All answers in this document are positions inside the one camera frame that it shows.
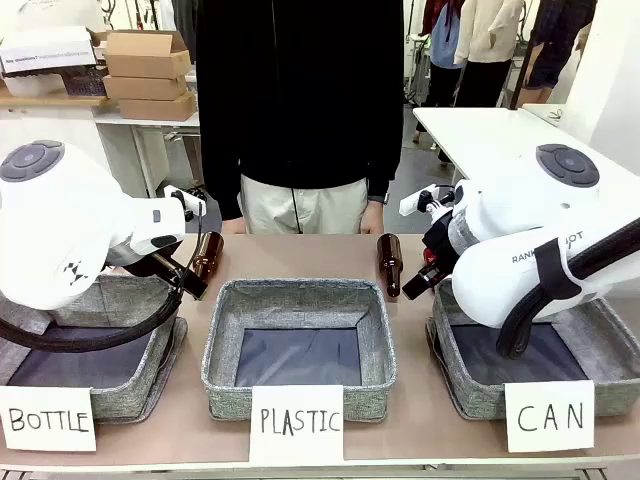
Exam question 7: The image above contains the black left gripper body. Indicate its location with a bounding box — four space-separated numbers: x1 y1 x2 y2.
124 251 210 302

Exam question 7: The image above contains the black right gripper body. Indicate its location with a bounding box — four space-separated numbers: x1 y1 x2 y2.
421 209 459 274

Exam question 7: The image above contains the brown glass bottle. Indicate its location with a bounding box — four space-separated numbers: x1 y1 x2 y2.
192 231 225 281
376 232 404 300

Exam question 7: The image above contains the grey basket behind PLASTIC label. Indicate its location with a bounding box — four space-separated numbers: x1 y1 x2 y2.
200 278 399 422

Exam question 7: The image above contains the grey basket behind CAN label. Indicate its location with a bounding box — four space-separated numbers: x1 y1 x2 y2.
425 277 640 421

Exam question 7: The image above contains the grey basket behind BOTTLE label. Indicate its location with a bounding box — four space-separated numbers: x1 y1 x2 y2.
0 272 189 424

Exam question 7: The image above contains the white paper label CAN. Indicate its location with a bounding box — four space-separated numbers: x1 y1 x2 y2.
503 379 596 454

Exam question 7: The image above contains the person's left hand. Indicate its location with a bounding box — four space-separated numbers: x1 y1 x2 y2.
360 199 386 235

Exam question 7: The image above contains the white side table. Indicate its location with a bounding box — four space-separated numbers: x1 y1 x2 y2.
412 104 640 211

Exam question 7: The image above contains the closed flat cardboard box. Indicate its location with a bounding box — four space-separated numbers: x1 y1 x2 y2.
118 92 199 122
102 74 189 101

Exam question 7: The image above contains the white paper label PLASTIC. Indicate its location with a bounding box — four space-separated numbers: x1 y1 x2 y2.
248 384 345 464

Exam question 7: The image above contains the white paper label BOTTLE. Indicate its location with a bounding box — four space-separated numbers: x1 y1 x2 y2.
0 385 97 453

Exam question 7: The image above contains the bystander in blue top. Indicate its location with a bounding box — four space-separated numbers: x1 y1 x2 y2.
414 0 464 166

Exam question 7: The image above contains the person in black hoodie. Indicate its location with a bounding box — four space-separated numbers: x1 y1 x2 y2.
194 0 405 235

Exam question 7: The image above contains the open cardboard box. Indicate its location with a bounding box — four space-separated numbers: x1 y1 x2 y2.
103 29 194 79

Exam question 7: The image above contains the bystander in white hoodie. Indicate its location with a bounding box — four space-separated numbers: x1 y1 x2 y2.
452 0 526 109

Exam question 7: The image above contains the bystander in dark clothes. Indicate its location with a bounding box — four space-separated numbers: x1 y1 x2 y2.
524 0 599 104

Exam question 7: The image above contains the white box with printed label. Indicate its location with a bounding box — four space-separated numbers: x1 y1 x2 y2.
0 24 99 77

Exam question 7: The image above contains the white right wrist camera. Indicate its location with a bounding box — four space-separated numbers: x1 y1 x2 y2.
398 184 457 217

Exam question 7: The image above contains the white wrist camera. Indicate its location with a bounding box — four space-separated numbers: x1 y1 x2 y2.
398 184 457 217
162 183 209 224

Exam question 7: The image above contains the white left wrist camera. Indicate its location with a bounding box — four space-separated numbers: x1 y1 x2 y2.
162 183 209 224

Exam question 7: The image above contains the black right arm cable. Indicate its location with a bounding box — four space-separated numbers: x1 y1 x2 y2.
496 217 640 360

